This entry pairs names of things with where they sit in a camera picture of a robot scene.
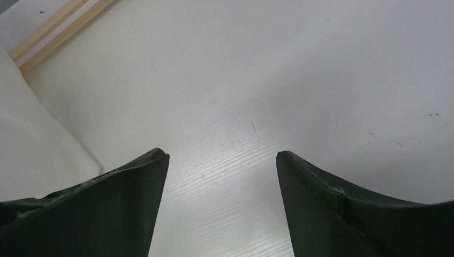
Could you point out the wooden clothes rack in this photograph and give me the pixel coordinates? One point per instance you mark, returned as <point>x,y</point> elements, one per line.
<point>32,31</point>

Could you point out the white garment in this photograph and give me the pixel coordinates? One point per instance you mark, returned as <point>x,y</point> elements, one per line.
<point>38,155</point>

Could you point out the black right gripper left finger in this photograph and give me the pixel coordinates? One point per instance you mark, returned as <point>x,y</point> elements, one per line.
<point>113,214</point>

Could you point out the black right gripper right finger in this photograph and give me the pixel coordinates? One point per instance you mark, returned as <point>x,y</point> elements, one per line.
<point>329,216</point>

